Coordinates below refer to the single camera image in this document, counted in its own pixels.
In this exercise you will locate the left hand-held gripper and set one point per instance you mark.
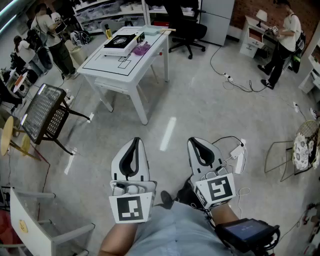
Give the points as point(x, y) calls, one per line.
point(128, 207)

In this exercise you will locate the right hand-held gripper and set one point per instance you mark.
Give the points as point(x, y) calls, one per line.
point(220, 188)

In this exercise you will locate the purple cloth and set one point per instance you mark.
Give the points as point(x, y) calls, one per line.
point(140, 49)

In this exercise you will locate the white portable gas stove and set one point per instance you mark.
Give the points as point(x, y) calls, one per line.
point(117, 42)

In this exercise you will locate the person's left forearm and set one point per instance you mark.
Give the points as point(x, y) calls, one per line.
point(115, 240)

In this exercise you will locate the person's right forearm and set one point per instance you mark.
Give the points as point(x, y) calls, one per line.
point(225, 215)

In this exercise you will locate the white power adapter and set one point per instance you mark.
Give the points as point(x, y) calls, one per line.
point(236, 152)

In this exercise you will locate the person's black shoe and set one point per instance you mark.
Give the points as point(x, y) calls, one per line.
point(167, 200)
point(186, 195)

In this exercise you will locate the black wrist-mounted screen device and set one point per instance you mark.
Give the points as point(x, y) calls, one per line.
point(245, 230)

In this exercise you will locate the floral seat cushion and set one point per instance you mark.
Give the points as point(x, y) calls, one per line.
point(301, 150)

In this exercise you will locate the white table with black lines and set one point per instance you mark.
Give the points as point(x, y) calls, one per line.
point(105, 67)

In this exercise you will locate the white side table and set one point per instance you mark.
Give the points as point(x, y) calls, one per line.
point(27, 217)

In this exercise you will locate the white nightstand with drawer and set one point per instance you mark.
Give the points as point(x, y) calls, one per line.
point(247, 47)

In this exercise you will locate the white trash bin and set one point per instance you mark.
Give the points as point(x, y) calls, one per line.
point(76, 55)

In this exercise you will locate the round wooden table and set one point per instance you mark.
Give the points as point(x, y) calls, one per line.
point(6, 137)

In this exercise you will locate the white low shelf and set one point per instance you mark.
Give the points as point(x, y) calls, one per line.
point(310, 82)

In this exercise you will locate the small white round-door appliance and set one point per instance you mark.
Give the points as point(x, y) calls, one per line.
point(23, 87)

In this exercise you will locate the black office chair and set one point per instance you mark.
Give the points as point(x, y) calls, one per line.
point(185, 27)

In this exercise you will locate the pale grey cabinet red sticker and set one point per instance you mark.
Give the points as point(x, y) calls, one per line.
point(216, 22)

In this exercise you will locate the yellow bottle with black cap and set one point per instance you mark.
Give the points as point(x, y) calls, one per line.
point(108, 32)

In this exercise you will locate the black and white bag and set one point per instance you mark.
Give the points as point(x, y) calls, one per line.
point(80, 37)

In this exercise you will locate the small table lamp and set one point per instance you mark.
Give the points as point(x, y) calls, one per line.
point(261, 15)

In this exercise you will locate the row of clear storage boxes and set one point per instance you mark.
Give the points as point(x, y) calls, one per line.
point(95, 12)

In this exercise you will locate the white metal shelving unit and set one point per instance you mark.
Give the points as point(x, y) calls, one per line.
point(100, 10)

